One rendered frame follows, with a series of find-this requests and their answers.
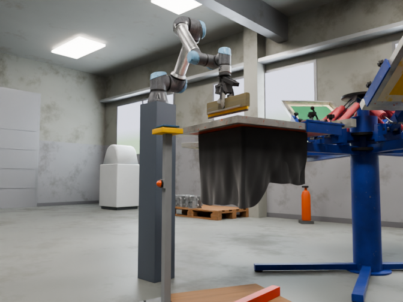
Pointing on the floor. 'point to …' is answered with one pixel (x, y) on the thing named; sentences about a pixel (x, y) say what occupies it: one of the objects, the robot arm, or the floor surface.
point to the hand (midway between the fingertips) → (226, 106)
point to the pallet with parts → (193, 208)
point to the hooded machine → (119, 178)
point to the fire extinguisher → (306, 207)
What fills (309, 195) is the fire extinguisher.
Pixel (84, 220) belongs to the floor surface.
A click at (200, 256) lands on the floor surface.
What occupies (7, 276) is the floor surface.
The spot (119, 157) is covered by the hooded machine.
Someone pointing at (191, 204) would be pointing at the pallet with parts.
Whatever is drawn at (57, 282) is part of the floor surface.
